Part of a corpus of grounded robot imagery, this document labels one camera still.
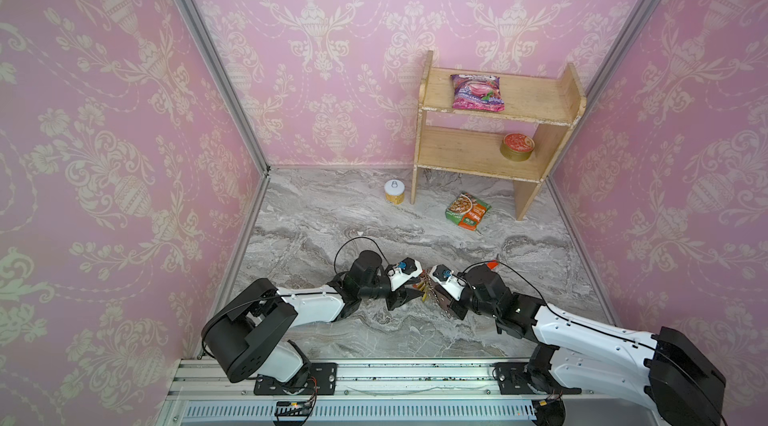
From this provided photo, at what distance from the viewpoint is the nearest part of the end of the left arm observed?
686mm

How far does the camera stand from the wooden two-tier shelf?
76cm

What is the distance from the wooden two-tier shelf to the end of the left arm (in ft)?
1.22
